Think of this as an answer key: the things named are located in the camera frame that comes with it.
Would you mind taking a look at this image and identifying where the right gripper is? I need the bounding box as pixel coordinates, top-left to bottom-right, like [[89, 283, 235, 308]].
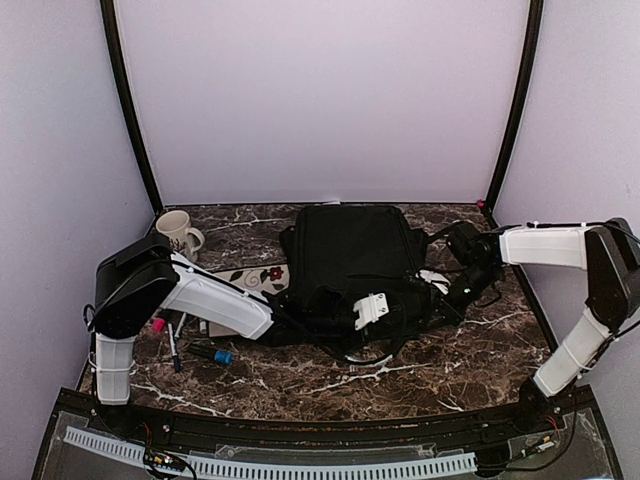
[[426, 263, 503, 329]]

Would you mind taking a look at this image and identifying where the black student backpack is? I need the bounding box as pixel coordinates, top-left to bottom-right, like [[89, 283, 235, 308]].
[[262, 205, 437, 354]]

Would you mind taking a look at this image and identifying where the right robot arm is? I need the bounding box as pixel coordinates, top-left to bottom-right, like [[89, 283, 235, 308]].
[[416, 217, 639, 434]]

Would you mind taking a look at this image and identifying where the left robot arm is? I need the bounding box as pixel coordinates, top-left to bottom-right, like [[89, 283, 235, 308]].
[[83, 234, 313, 436]]

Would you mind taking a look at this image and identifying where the square floral ceramic plate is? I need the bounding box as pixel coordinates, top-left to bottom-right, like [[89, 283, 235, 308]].
[[207, 264, 291, 341]]

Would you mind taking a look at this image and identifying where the black marker with blue cap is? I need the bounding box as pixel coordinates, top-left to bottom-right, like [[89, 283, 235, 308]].
[[187, 344, 233, 366]]

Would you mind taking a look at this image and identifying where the grey white marker pen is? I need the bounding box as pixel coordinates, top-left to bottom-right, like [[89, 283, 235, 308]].
[[174, 312, 188, 340]]

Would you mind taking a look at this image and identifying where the blue white pen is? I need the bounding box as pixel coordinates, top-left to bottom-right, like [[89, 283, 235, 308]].
[[167, 322, 181, 373]]

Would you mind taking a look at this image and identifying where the black marker with pink cap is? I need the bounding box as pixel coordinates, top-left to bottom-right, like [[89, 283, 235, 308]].
[[152, 317, 166, 333]]

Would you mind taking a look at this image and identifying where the cream mug with plant print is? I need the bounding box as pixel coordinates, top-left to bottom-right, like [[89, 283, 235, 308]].
[[155, 210, 205, 263]]

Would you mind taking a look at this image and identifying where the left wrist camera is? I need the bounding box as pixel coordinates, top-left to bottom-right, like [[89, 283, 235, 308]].
[[307, 285, 344, 316]]

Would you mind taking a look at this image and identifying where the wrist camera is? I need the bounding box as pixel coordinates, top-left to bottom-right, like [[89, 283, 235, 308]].
[[446, 222, 486, 266], [307, 285, 344, 316]]

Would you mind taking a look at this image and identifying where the clear plastic wrapped ring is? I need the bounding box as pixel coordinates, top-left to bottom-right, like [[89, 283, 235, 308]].
[[344, 352, 394, 371]]

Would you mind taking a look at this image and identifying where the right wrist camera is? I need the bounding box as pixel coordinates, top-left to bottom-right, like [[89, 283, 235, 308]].
[[446, 222, 486, 266]]

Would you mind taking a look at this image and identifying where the black front table rail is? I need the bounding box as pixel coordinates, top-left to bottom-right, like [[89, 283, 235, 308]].
[[48, 386, 598, 453]]

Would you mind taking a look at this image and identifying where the white slotted cable duct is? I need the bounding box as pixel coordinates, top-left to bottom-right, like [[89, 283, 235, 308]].
[[63, 427, 477, 479]]

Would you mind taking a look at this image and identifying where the right black frame post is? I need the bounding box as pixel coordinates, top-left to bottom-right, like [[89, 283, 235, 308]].
[[484, 0, 544, 213]]

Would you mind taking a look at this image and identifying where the black frame post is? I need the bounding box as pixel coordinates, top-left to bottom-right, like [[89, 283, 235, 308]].
[[484, 0, 544, 213], [99, 0, 164, 214]]

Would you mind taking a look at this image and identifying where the left black frame post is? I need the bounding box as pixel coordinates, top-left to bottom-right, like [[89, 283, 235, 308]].
[[99, 0, 164, 214]]

